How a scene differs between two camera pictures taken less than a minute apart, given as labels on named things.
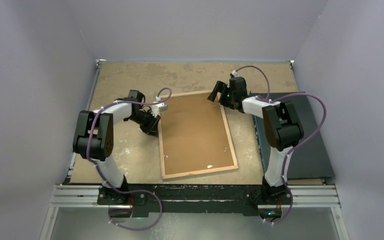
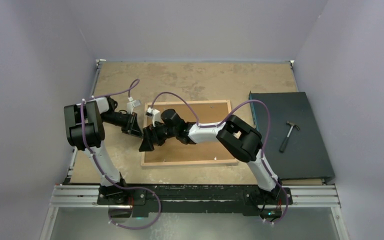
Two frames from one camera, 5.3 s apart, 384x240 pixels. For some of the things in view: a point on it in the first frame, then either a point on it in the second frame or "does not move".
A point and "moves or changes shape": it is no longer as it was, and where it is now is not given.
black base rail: [223, 199] does not move
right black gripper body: [228, 97] to [163, 133]
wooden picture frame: [171, 176] to [234, 165]
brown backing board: [194, 135] moves or changes shape
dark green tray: [309, 160] does not move
